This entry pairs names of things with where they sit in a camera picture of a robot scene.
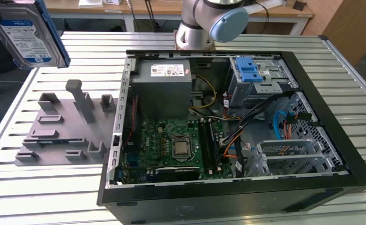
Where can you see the hard disk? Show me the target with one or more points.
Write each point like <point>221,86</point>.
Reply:
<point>25,35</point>

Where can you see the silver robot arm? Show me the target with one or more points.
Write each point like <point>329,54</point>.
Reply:
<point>197,35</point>

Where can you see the metal disk bay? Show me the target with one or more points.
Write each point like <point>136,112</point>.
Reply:
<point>291,156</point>

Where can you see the large white box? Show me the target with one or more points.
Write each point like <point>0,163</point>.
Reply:
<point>89,3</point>

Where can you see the wooden desk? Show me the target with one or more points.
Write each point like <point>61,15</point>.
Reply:
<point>90,10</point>

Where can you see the small white box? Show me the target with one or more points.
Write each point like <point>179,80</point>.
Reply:
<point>112,2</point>

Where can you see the grey parts rack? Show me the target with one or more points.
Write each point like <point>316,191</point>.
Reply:
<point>69,131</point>

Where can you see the grey power supply unit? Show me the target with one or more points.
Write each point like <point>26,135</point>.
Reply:
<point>160,98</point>

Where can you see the green motherboard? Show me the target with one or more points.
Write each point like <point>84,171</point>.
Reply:
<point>157,140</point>

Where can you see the silver CPU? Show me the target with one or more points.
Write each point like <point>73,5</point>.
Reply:
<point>180,148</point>

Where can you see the blue plastic drive latch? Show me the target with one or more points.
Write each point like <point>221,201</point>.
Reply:
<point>245,70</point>

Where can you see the black CPU socket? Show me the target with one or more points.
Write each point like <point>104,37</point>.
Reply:
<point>181,159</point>

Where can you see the black graphics card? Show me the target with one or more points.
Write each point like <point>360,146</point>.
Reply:
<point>176,174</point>

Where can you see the RAM stick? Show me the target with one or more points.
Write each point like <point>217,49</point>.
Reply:
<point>213,145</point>

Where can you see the metal optical drive cage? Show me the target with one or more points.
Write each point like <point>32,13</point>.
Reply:
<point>263,87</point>

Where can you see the small dark box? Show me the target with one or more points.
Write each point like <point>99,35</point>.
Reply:
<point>299,5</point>

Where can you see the black PC case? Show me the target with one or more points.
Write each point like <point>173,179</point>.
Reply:
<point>200,201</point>

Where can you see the wooden cabinet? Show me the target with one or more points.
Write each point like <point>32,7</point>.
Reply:
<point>351,28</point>

